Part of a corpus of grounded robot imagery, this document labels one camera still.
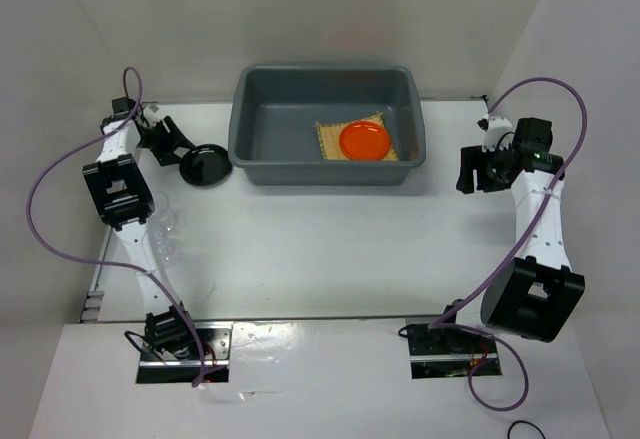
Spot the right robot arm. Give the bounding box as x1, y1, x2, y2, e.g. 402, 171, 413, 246
456, 116, 585, 342

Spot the black cable loop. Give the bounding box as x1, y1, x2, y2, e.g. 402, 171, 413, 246
507, 420, 546, 439

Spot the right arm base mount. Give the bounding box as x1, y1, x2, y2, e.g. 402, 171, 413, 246
397, 321, 502, 380

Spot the clear glass dish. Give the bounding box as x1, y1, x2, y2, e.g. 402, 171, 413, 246
152, 191, 178, 232

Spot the black round plate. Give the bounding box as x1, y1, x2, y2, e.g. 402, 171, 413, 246
179, 144, 233, 187

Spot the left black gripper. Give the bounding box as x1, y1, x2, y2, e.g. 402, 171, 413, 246
136, 116, 197, 167

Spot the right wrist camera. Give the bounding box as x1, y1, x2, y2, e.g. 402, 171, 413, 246
477, 114, 514, 152

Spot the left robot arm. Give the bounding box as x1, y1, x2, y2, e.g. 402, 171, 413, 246
82, 96, 199, 359

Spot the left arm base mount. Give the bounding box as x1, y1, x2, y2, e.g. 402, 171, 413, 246
124, 322, 232, 385

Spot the grey plastic bin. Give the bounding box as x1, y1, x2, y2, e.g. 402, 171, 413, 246
228, 63, 426, 186

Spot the orange round plate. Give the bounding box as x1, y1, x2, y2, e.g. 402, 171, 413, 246
339, 120, 391, 161

